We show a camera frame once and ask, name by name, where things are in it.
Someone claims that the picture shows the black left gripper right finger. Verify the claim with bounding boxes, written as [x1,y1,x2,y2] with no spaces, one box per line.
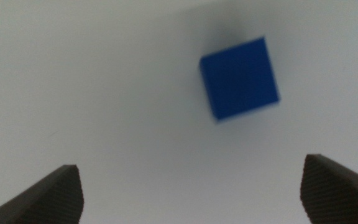
[300,153,358,224]

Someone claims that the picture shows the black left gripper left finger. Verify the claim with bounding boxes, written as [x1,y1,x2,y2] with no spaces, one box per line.
[0,164,85,224]

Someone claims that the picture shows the blue cube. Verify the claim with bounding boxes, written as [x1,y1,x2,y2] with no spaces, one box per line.
[198,36,281,124]

